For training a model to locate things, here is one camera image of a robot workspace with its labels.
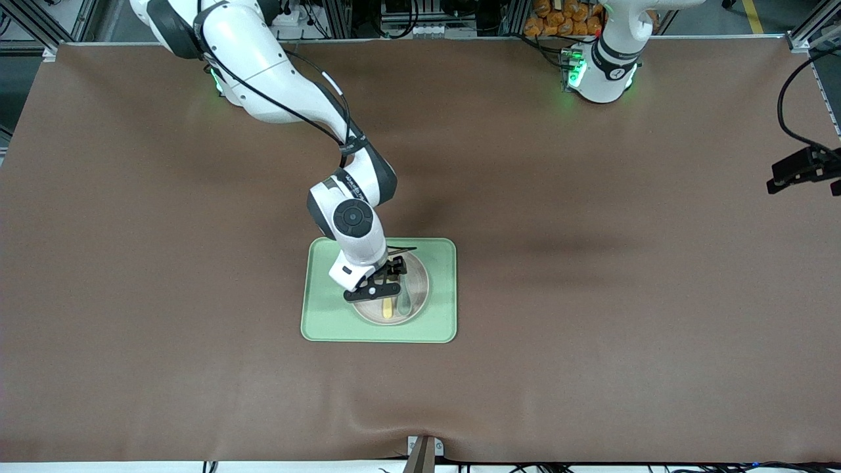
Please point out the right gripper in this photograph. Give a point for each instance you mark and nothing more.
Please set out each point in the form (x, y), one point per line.
(395, 268)

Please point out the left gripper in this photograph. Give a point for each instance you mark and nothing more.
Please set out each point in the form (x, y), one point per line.
(805, 165)

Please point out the beige round plate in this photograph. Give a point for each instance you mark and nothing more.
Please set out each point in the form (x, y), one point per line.
(420, 289)

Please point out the yellow plastic fork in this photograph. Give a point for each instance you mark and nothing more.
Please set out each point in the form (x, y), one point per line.
(388, 310)

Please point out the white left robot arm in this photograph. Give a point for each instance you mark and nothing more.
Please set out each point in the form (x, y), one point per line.
(608, 72)

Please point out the green plastic spoon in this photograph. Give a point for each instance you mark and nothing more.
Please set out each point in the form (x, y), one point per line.
(403, 302)

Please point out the light green rectangular tray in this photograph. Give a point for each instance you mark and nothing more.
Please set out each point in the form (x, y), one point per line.
(440, 295)

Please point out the white connector strip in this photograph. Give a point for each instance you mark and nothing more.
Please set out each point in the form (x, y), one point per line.
(427, 29)

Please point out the white power strip with plugs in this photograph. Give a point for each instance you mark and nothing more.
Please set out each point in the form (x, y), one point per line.
(299, 20)

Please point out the brown table cover cloth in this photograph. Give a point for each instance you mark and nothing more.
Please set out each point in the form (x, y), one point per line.
(131, 361)

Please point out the orange packages pile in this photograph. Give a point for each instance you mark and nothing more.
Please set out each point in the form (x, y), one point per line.
(558, 20)

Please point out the aluminium frame strut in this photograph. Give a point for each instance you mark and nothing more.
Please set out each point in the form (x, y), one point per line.
(516, 16)
(36, 26)
(811, 29)
(85, 20)
(338, 20)

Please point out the grey metal bracket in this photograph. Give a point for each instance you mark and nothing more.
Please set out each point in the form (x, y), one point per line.
(412, 447)

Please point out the tan camera post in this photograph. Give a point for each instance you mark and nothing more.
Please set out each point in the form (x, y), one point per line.
(420, 460)

